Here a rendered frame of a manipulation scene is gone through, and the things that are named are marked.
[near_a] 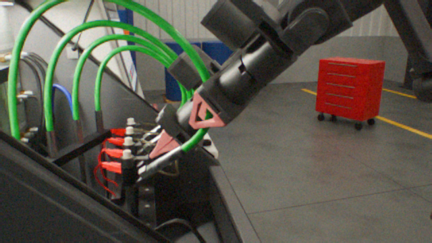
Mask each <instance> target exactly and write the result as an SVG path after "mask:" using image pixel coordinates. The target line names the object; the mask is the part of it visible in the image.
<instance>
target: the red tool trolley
mask: <svg viewBox="0 0 432 243"><path fill-rule="evenodd" d="M384 70H385V61H378V60H369V59H354V58H345V57H331V58H326V59H320V62H319V77H318V87H317V103H316V111H319V115H318V120H319V121H323V120H324V119H325V118H324V115H323V113H327V114H330V115H331V116H332V117H336V116H340V117H345V118H349V119H355V120H357V123H355V125H354V127H355V129H356V130H361V129H362V124H361V121H364V120H367V122H368V124H369V125H373V124H374V123H375V120H374V119H373V118H374V117H376V116H378V115H379V106H380V100H381V91H382V85H383V75H384Z"/></svg>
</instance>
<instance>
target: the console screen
mask: <svg viewBox="0 0 432 243"><path fill-rule="evenodd" d="M102 2H103V6H104V8H105V13H106V15H107V19H108V20H113V21H118V22H120V20H119V17H118V14H117V10H116V8H115V4H113V3H110V2H107V1H102ZM111 31H112V34H124V32H123V30H122V29H121V28H113V27H111ZM115 44H116V46H117V47H120V46H124V45H127V43H126V41H125V40H115ZM120 57H121V60H122V63H123V66H124V70H125V73H126V76H127V79H128V82H129V85H130V88H131V89H132V90H133V91H134V92H135V93H137V94H138V85H139V80H138V78H137V76H136V72H135V69H134V65H133V63H132V59H131V56H130V52H129V51H125V52H122V53H120Z"/></svg>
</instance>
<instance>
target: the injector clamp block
mask: <svg viewBox="0 0 432 243"><path fill-rule="evenodd" d="M125 193H126V191H125V189H123V195H122V201H121V204H116V205H118V206H119V207H120V208H122V209H123V210H125V211H126V212H128V211H127V202H126V195H125ZM138 219H139V220H141V221H142V222H143V223H144V224H146V225H147V226H149V227H151V228H153V229H155V228H157V218H156V207H155V185H154V175H153V176H151V177H150V178H148V179H146V181H144V182H143V183H142V184H141V185H140V186H139V199H138Z"/></svg>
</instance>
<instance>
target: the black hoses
mask: <svg viewBox="0 0 432 243"><path fill-rule="evenodd" d="M33 56H34V57H36V58H37V59H38V60H39V61H40V62H42V63H43V64H44V66H45V67H46V69H48V66H49V65H48V64H47V62H46V61H45V60H44V59H43V58H42V57H41V56H40V55H38V54H36V53H33V52H27V53H25V54H21V58H20V60H22V61H24V62H25V63H26V64H27V65H28V66H29V67H30V69H31V70H32V71H33V73H34V77H35V79H36V85H37V90H38V96H35V95H28V96H27V99H35V100H36V101H38V128H37V133H36V139H34V138H30V139H28V142H35V147H34V151H35V152H37V153H39V154H41V155H49V150H48V148H47V145H48V144H47V138H46V140H45V137H46V131H47V126H46V120H45V80H46V73H45V70H44V68H43V66H42V65H41V64H40V63H39V62H38V61H37V60H36V59H34V58H33ZM27 58H28V59H29V60H31V61H32V62H33V63H34V64H36V65H37V66H38V67H39V69H40V71H41V72H42V75H43V82H44V101H43V90H42V85H41V79H40V76H39V73H38V71H37V69H35V67H34V66H33V65H32V64H31V63H30V62H29V61H28V60H27ZM52 117H53V126H54V125H55V116H54V114H53V111H52Z"/></svg>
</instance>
